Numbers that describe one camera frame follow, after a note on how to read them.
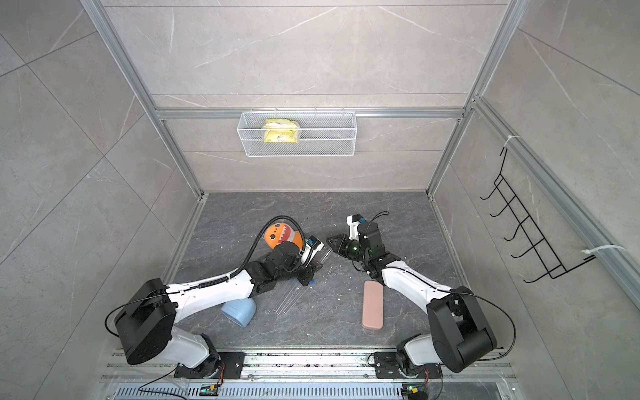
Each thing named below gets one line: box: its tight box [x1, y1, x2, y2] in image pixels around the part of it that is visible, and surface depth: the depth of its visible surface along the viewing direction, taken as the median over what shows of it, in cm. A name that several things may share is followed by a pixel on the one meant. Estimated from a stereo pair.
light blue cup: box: [220, 297, 257, 328], surface depth 78 cm
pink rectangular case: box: [361, 280, 385, 330], surface depth 85 cm
